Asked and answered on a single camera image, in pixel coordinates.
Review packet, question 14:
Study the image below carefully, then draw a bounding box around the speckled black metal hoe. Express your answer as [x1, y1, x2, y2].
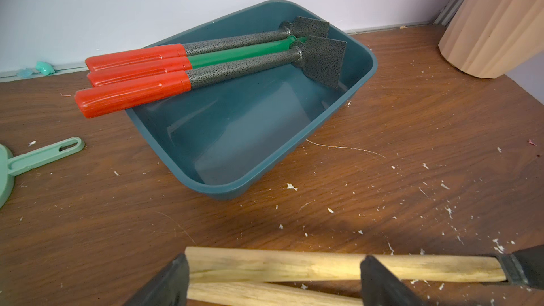
[85, 16, 330, 72]

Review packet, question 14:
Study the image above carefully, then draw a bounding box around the teal plastic storage box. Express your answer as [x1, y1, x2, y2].
[127, 27, 378, 200]

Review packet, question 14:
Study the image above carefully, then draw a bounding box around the beige ribbed flower pot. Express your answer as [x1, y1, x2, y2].
[439, 0, 543, 79]

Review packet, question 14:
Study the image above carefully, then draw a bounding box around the green metal hoe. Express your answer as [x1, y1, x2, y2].
[85, 36, 305, 87]

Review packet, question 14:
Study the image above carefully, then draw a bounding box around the mint green hand brush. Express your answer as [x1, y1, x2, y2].
[1, 137, 85, 207]

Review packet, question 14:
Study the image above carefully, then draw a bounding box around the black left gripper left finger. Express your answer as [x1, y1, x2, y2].
[124, 254, 189, 306]

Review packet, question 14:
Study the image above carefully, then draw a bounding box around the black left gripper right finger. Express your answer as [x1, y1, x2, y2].
[360, 256, 425, 306]

